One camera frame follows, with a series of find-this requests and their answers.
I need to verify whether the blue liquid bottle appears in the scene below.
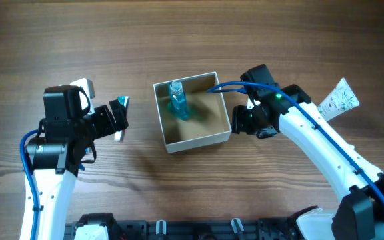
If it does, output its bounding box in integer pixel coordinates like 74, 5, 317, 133
168, 81, 189, 121

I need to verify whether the white lotion tube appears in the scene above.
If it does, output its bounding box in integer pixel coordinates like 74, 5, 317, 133
317, 77, 360, 121

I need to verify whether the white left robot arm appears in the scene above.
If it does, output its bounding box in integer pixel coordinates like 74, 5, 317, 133
19, 85, 129, 239

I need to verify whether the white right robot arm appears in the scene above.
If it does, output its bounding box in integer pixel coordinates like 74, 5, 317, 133
232, 65, 384, 239

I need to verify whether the small blue item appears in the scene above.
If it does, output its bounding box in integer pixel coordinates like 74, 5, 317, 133
79, 147, 89, 171

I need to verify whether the white cardboard box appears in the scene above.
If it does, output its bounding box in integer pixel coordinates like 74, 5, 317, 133
153, 71, 231, 153

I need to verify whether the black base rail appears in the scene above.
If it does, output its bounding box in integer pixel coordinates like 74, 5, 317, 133
63, 213, 304, 240

